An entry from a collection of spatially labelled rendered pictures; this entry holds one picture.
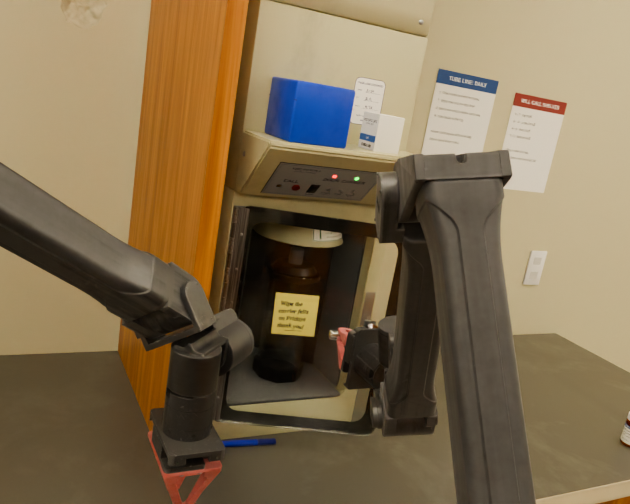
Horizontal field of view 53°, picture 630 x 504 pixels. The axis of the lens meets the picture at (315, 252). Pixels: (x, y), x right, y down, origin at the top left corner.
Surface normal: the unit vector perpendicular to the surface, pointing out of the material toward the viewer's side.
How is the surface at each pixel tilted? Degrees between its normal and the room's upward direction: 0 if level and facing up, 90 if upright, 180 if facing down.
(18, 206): 58
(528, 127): 90
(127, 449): 0
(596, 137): 90
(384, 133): 90
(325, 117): 90
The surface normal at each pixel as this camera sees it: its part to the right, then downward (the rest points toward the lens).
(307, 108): 0.44, 0.29
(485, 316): 0.00, -0.28
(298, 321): 0.11, 0.26
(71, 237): 0.86, -0.30
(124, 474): 0.17, -0.95
